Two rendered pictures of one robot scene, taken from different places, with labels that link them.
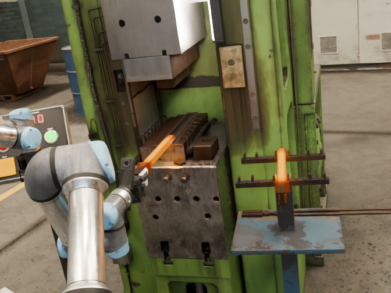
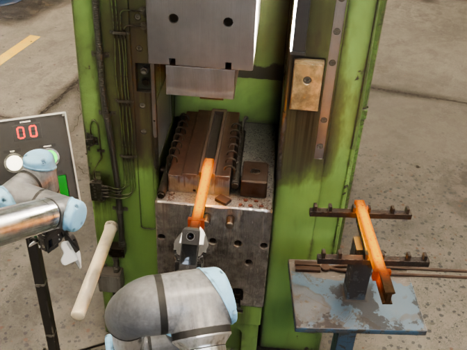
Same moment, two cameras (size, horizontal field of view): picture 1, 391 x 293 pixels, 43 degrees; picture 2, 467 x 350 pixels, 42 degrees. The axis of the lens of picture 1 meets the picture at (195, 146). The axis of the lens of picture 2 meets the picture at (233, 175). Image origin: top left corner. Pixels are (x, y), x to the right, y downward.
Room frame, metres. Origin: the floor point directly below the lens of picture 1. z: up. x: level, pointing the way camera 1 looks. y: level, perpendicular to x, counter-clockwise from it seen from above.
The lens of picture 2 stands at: (0.40, 0.45, 2.13)
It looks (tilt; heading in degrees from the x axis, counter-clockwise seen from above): 35 degrees down; 345
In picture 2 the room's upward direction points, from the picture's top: 3 degrees clockwise
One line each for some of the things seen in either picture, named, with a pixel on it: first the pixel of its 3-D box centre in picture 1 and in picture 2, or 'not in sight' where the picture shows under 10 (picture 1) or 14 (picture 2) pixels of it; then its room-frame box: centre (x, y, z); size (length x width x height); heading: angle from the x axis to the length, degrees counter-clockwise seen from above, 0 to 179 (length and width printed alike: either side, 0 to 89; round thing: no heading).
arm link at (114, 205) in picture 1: (109, 213); not in sight; (1.41, 0.30, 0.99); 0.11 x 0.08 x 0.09; 162
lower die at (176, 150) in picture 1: (176, 135); (206, 148); (2.17, 0.08, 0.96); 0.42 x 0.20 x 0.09; 162
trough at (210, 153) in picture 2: (180, 127); (213, 139); (2.16, 0.06, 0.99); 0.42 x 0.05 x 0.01; 162
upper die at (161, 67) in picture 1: (164, 57); (208, 53); (2.17, 0.08, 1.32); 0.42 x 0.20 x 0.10; 162
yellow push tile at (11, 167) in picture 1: (6, 167); not in sight; (1.92, 0.79, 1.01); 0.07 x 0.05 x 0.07; 97
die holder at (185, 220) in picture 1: (196, 185); (219, 206); (2.16, 0.02, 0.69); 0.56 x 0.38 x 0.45; 162
